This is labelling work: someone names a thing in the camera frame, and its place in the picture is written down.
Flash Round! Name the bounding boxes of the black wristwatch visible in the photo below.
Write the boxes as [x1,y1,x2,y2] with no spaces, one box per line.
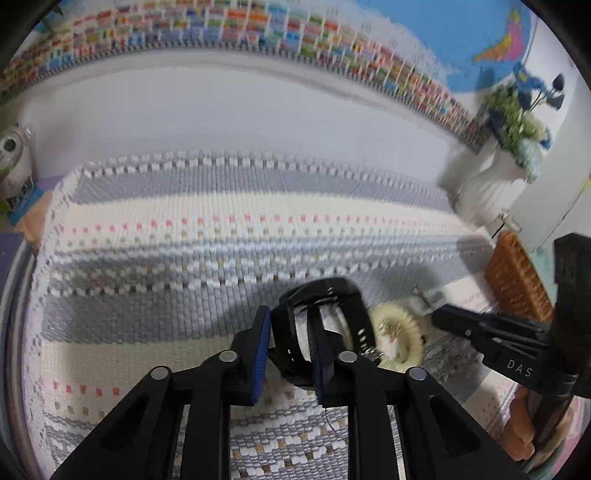
[268,277,384,391]

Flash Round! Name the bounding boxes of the brown wicker basket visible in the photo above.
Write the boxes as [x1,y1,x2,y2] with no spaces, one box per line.
[485,231,555,324]

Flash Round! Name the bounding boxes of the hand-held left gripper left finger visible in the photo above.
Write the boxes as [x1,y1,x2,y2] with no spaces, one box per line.
[48,305,278,480]

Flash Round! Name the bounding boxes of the peach cloth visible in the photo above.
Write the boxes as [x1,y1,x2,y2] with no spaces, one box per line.
[23,191,55,243]

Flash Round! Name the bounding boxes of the striped woven table mat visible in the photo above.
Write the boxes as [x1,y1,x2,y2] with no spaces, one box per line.
[25,150,555,480]

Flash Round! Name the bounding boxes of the white round gadget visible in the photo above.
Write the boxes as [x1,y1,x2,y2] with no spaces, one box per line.
[0,122,35,204]

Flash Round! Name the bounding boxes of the blue wall poster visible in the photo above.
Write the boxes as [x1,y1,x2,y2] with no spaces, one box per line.
[402,0,541,93]

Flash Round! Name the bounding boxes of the white ribbed vase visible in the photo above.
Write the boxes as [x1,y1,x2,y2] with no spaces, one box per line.
[455,148,527,229]

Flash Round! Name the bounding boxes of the small clear glass object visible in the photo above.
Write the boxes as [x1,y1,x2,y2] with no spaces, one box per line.
[489,209,523,238]

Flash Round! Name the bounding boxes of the person's right hand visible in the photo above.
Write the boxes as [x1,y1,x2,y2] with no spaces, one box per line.
[503,388,574,463]

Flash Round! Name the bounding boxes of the small white tag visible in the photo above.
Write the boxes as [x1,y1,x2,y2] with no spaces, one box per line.
[416,286,446,310]

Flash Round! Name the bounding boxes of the colourful mosaic wall border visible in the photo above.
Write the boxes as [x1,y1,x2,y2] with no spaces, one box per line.
[0,0,495,153]

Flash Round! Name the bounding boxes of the blue and green artificial flowers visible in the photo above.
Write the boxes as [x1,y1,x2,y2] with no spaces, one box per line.
[478,62,566,178]

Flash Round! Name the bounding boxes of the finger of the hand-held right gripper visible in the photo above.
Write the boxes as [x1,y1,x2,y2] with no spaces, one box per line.
[464,330,550,357]
[431,305,550,337]

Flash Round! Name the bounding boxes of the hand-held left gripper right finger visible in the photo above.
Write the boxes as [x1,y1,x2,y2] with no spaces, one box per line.
[309,318,529,480]

